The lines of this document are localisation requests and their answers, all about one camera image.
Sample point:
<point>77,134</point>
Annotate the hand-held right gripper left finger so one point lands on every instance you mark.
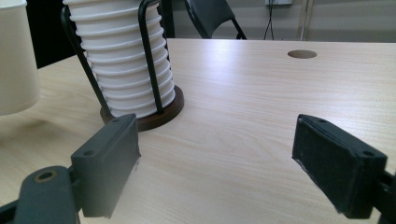
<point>102,168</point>

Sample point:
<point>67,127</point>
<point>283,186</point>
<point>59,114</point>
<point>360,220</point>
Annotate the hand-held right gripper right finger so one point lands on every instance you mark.
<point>337,174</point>

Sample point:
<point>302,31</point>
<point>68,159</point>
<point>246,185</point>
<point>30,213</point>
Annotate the stack of white paper cups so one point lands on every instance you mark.
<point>121,53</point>

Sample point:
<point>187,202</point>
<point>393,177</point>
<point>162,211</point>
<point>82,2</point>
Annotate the single white paper cup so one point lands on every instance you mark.
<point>15,59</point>

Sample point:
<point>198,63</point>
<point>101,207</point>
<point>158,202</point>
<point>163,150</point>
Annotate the round brown table grommet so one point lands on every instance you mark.
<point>302,54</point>

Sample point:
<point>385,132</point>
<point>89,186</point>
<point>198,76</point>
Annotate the pale metal pole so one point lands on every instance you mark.
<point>304,21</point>

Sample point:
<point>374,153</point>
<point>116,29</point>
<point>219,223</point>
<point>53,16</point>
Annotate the black folding chair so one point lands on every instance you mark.
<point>211,14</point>

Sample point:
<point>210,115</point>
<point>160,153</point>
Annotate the white wall socket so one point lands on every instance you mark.
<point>278,2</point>

